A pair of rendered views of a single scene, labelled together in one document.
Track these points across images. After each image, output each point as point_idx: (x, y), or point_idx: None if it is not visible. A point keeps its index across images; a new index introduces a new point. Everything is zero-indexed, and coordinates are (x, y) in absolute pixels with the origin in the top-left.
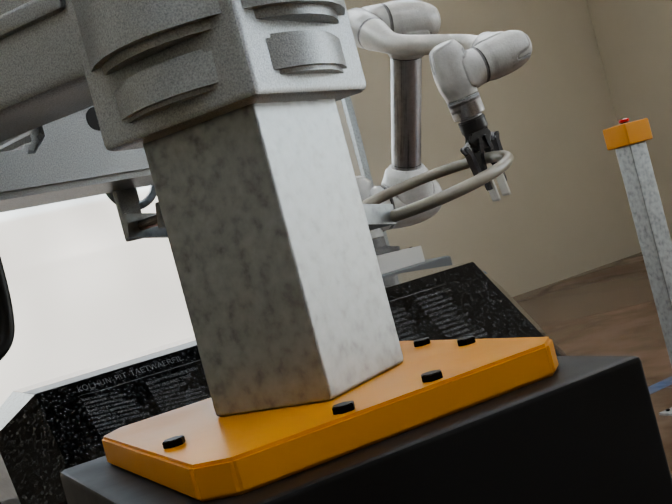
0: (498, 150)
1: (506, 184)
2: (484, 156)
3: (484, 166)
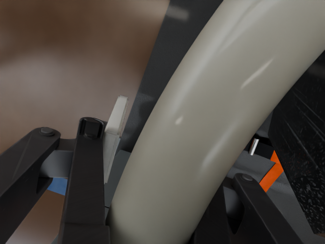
0: (11, 198)
1: (122, 108)
2: (193, 231)
3: (216, 196)
